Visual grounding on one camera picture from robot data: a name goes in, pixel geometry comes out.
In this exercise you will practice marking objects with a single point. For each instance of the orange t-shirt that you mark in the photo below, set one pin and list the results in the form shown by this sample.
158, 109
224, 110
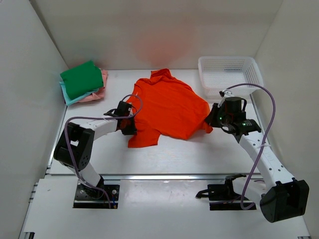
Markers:
167, 106

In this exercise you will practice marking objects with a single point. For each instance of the white plastic mesh basket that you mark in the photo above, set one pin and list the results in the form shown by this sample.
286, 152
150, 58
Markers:
217, 73

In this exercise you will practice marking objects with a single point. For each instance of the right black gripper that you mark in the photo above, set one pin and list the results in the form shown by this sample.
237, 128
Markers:
211, 119

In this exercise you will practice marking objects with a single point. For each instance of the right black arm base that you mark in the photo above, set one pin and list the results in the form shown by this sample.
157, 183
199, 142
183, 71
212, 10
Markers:
222, 196

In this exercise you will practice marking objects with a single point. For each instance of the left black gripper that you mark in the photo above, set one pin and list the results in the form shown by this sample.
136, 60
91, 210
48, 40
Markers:
131, 131

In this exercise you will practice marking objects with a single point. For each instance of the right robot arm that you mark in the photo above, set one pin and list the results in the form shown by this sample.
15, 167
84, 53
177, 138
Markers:
280, 196

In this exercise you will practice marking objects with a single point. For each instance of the aluminium rail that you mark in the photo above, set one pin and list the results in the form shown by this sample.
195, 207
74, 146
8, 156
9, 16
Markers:
163, 177

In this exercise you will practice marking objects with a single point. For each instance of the pink folded t-shirt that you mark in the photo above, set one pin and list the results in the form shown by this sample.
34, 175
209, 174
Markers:
101, 91

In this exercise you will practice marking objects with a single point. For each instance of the teal folded t-shirt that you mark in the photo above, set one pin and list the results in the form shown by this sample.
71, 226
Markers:
69, 101

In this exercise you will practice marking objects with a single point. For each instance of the green folded t-shirt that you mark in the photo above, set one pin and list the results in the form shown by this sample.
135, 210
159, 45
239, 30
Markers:
82, 79

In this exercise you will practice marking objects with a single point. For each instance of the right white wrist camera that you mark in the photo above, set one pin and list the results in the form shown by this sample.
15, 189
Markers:
226, 93

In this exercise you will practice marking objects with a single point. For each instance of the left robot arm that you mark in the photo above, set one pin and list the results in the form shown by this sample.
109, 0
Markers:
74, 147

